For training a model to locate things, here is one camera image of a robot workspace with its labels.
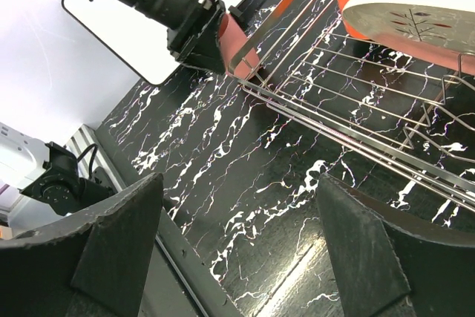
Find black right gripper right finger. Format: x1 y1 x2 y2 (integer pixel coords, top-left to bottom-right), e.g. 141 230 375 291
316 174 474 316

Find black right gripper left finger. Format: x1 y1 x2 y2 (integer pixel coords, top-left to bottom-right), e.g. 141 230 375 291
1 174 163 316

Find pink plastic cup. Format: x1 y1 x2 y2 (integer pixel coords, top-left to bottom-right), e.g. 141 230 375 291
218 13 260 79

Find chrome wire dish rack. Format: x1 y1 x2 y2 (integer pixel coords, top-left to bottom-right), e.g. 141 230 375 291
240 0 474 210

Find pink plate with twig motif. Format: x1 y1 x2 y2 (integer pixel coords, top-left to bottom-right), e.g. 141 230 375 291
342 0 474 74

